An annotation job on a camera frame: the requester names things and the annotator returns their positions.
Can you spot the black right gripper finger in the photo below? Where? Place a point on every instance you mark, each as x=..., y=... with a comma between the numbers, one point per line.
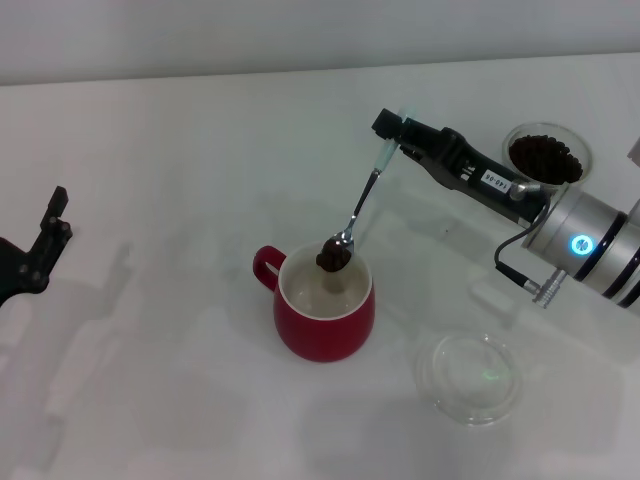
x=387, y=124
x=425, y=157

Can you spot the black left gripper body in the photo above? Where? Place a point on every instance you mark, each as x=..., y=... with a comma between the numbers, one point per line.
x=10, y=270

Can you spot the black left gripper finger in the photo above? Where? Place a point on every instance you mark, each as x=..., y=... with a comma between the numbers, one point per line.
x=55, y=225

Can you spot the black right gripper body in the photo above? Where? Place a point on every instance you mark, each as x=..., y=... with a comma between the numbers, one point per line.
x=480, y=175

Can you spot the clear glass cup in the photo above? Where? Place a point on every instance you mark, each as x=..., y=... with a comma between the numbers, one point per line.
x=506, y=150

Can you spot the small coffee bean portion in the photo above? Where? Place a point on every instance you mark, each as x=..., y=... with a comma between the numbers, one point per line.
x=332, y=257

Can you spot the clear glass saucer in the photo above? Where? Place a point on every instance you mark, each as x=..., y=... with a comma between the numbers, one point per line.
x=470, y=380

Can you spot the red ceramic mug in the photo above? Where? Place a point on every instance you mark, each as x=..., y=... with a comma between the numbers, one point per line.
x=325, y=340

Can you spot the coffee bean heap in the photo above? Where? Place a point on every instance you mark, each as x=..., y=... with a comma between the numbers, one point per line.
x=545, y=157

